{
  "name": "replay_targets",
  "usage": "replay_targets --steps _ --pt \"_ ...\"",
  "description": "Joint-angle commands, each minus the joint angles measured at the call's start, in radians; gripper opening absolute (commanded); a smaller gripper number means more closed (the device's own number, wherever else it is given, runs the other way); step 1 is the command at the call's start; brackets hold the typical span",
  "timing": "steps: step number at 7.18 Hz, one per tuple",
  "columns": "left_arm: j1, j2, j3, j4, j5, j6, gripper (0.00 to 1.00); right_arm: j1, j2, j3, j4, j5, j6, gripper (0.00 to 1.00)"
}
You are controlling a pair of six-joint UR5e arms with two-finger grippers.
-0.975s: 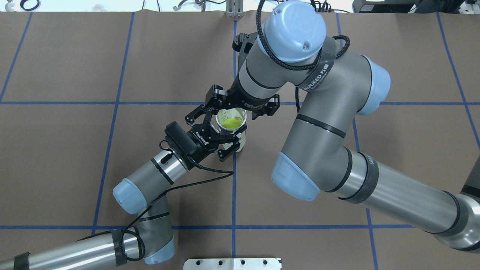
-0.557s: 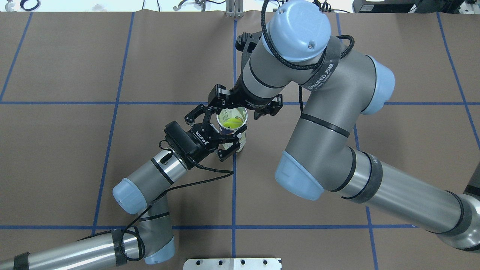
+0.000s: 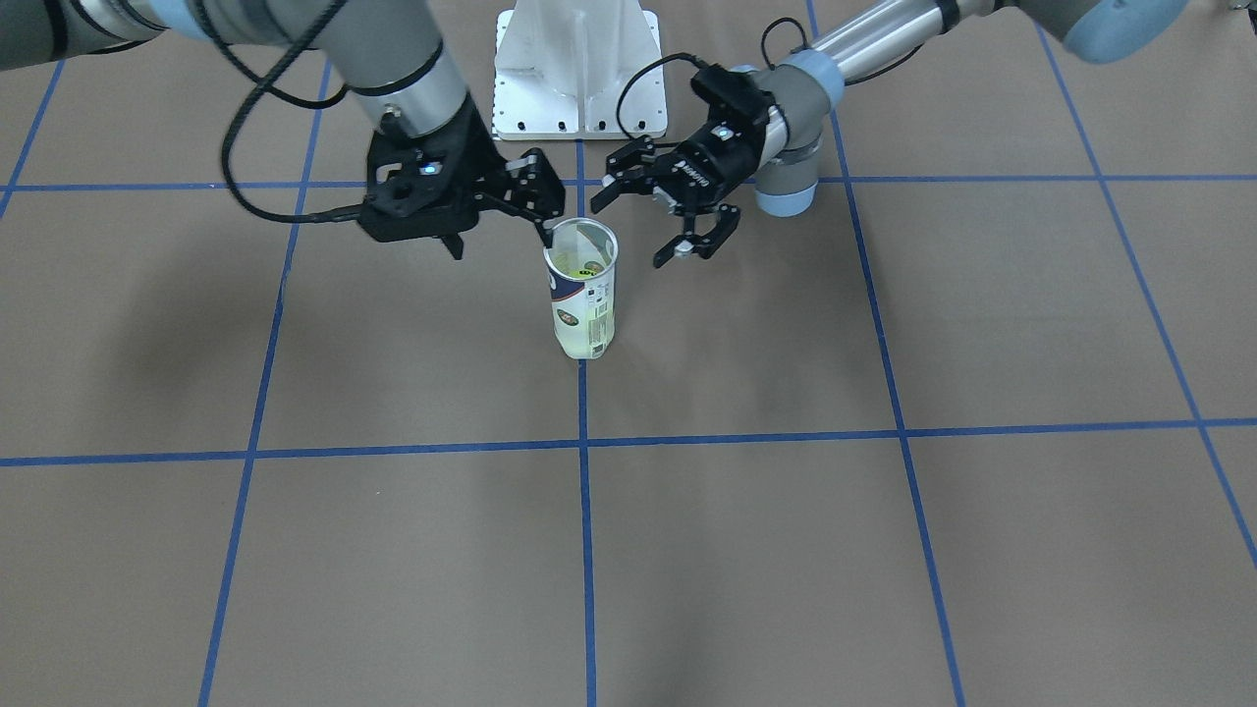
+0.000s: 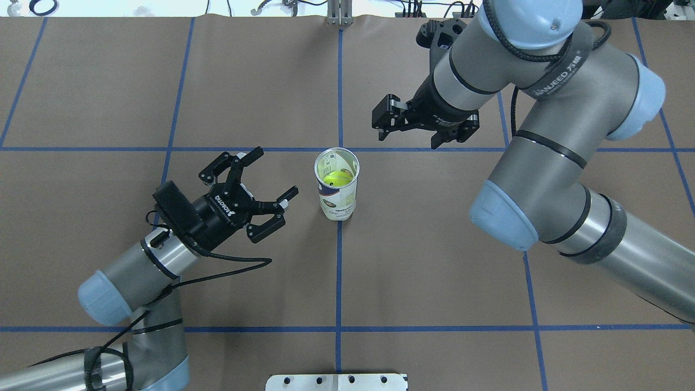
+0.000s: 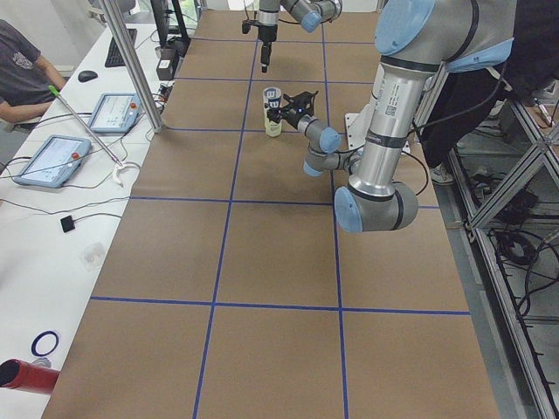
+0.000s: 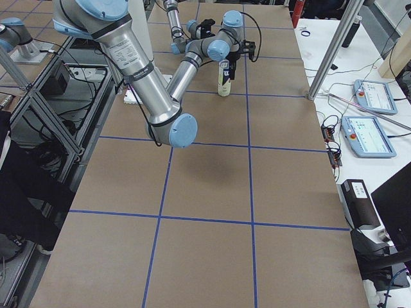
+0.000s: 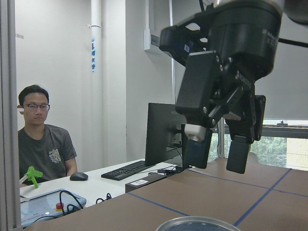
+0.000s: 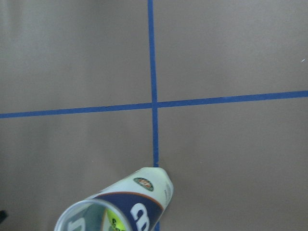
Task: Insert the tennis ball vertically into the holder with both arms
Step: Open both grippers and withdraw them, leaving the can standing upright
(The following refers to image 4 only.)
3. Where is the blue tape roll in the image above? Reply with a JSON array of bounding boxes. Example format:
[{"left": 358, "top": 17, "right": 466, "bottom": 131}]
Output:
[{"left": 28, "top": 0, "right": 60, "bottom": 17}]

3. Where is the clear tennis ball can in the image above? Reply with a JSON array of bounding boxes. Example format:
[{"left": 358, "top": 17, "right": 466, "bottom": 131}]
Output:
[{"left": 313, "top": 148, "right": 360, "bottom": 221}]

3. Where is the tennis ball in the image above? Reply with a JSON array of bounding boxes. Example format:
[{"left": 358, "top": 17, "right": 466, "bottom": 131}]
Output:
[{"left": 322, "top": 169, "right": 354, "bottom": 188}]

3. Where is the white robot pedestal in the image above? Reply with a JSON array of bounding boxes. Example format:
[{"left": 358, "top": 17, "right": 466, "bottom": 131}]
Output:
[{"left": 265, "top": 373, "right": 409, "bottom": 390}]

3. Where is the reacher grabber stick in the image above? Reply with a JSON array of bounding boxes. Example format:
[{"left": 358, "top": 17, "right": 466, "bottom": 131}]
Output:
[{"left": 250, "top": 1, "right": 299, "bottom": 17}]

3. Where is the aluminium frame post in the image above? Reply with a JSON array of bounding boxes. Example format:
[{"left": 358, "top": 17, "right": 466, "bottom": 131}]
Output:
[{"left": 327, "top": 0, "right": 354, "bottom": 27}]

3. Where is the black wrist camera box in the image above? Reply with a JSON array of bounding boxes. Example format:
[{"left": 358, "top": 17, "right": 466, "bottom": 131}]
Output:
[{"left": 153, "top": 181, "right": 205, "bottom": 238}]

